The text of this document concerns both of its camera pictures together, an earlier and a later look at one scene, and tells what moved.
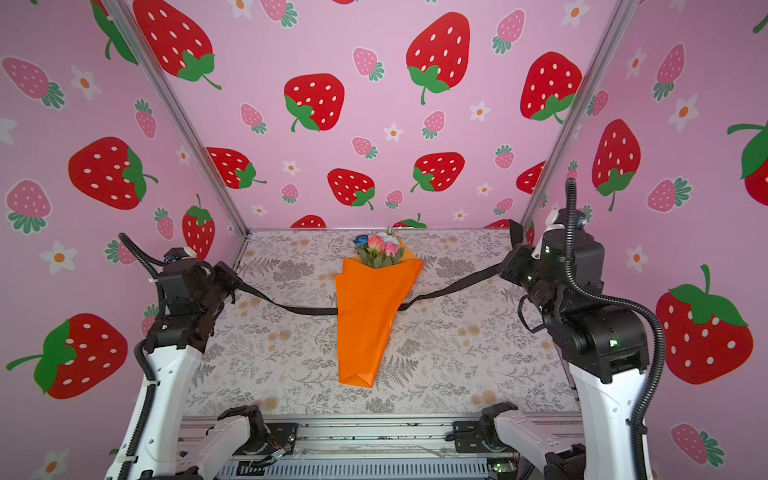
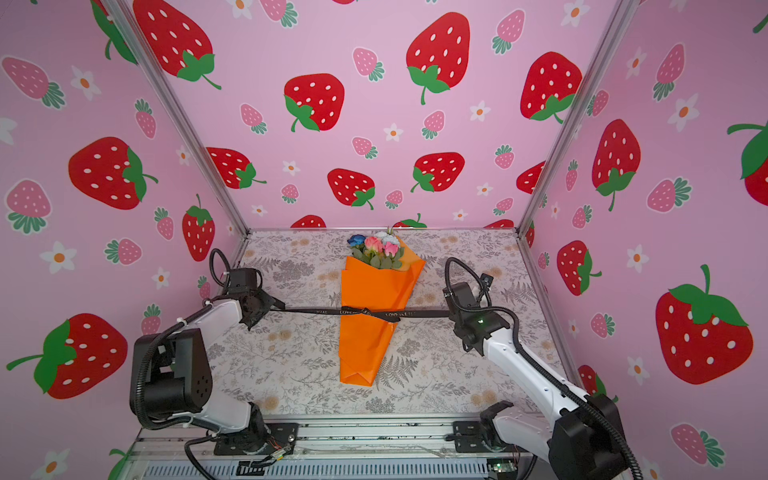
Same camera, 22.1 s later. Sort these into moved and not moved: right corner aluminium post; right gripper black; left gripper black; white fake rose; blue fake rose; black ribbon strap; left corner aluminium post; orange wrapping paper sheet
Moved: black ribbon strap; right gripper black; left gripper black
Not moved: blue fake rose; left corner aluminium post; right corner aluminium post; white fake rose; orange wrapping paper sheet
